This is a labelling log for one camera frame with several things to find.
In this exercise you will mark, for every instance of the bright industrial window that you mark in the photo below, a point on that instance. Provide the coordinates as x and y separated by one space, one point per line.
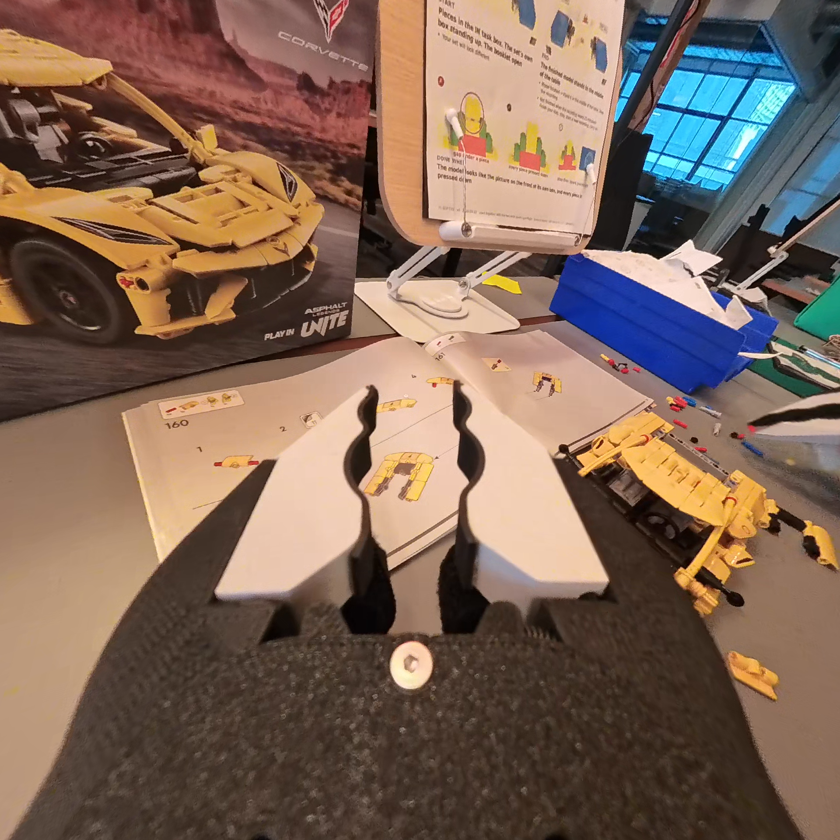
709 111

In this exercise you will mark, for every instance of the blue plastic bin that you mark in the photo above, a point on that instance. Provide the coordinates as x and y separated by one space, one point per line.
623 328

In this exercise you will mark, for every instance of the scattered red blue pins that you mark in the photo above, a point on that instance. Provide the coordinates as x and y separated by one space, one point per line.
682 401

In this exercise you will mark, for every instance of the open instruction booklet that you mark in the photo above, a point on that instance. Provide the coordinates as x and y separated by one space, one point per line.
197 472

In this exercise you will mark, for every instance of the green cutting mat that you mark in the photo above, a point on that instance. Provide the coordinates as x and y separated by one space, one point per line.
800 367

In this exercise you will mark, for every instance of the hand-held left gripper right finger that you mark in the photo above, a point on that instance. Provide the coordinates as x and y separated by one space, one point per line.
525 525

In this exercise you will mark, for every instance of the printed instruction sheet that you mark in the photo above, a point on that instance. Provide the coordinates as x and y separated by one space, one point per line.
525 98

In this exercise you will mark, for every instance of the yellow paper note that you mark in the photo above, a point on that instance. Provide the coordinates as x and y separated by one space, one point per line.
502 284

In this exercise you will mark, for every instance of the crumpled white paper bags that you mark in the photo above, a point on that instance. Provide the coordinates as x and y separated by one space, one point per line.
643 269

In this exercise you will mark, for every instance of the green plastic bin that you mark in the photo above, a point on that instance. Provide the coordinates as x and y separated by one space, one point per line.
820 315

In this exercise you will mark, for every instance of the black brick set box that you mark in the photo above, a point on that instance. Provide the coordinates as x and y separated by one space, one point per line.
197 98

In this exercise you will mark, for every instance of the cluster of red black pins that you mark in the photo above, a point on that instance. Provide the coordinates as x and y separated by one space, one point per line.
620 364

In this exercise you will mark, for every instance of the yellow brick car model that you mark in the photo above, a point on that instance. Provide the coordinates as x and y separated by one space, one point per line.
676 479

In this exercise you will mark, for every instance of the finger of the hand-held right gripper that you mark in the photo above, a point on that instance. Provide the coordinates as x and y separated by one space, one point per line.
807 410
807 449

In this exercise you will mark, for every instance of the grey desk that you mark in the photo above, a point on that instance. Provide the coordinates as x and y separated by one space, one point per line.
65 558

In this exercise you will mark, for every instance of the yellow brick panel piece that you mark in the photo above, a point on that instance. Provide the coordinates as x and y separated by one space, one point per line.
751 676

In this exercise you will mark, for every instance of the wooden document stand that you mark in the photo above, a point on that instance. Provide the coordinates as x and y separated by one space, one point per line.
407 131

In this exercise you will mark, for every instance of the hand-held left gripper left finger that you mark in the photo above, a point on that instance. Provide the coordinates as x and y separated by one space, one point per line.
295 525

